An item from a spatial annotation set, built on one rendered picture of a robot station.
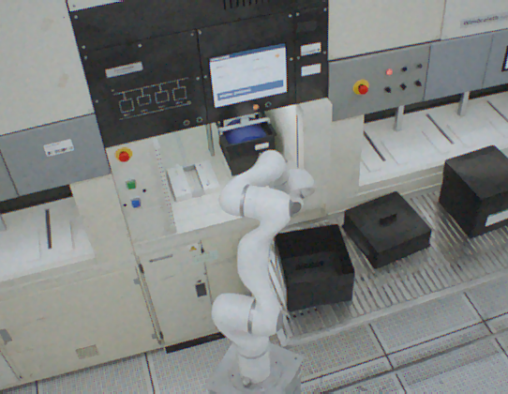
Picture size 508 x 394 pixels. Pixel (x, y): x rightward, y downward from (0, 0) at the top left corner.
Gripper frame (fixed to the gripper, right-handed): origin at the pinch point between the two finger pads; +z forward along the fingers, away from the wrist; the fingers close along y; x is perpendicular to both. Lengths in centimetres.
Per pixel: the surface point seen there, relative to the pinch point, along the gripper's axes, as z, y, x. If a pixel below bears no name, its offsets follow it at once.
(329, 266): -30, 16, -42
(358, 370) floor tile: -41, 31, -119
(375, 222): -21, 41, -33
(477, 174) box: -24, 89, -18
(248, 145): 21.6, -1.6, -9.8
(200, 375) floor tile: -16, -47, -119
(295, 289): -46, -5, -29
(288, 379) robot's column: -75, -18, -43
